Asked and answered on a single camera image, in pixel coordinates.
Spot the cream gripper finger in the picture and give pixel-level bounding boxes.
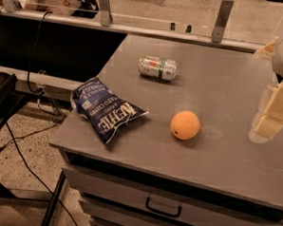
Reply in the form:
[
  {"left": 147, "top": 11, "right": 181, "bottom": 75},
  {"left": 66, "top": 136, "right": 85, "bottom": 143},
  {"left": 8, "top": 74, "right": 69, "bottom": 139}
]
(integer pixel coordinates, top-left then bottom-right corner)
[
  {"left": 253, "top": 36, "right": 278, "bottom": 61},
  {"left": 249, "top": 81, "right": 283, "bottom": 144}
]

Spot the silver green 7up can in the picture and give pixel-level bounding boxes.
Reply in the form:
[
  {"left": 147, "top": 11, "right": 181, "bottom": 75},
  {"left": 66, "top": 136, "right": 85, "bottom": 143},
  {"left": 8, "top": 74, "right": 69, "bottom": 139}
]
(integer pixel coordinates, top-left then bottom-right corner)
[{"left": 138, "top": 55, "right": 178, "bottom": 82}]

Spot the orange fruit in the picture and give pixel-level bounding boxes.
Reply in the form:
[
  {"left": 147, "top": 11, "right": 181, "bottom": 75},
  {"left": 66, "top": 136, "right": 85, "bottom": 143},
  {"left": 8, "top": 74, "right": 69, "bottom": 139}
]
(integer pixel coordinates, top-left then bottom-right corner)
[{"left": 170, "top": 110, "right": 200, "bottom": 141}]

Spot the grey drawer cabinet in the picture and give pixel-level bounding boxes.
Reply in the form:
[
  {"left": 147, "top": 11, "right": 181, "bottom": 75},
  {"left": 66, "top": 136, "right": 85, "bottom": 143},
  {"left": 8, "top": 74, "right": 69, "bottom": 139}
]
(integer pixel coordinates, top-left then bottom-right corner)
[{"left": 51, "top": 35, "right": 283, "bottom": 226}]

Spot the blue Kettle chips bag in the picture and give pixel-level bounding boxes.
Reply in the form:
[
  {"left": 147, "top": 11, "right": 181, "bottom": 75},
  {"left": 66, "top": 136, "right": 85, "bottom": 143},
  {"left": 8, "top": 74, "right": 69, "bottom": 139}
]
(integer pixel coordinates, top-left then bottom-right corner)
[{"left": 71, "top": 77, "right": 147, "bottom": 143}]

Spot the black side table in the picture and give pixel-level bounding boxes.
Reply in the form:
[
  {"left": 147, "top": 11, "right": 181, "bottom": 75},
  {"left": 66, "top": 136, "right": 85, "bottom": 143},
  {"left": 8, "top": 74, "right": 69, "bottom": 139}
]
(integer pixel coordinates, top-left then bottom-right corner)
[{"left": 0, "top": 72, "right": 66, "bottom": 226}]

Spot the black drawer handle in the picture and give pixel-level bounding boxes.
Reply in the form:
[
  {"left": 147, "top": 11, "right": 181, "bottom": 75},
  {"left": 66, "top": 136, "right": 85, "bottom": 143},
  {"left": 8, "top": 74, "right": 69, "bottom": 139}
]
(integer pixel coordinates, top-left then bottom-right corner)
[{"left": 145, "top": 197, "right": 182, "bottom": 218}]

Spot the black hanging cable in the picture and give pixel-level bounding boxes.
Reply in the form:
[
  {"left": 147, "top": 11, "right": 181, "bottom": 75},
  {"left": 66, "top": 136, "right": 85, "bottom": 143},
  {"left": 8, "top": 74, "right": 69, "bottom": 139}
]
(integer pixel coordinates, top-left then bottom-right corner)
[{"left": 26, "top": 9, "right": 54, "bottom": 95}]

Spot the black floor cable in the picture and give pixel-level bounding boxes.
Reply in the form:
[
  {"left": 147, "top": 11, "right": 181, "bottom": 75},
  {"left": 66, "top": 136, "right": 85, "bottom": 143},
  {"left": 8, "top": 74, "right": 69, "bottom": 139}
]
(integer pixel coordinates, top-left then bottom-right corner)
[{"left": 0, "top": 110, "right": 87, "bottom": 226}]

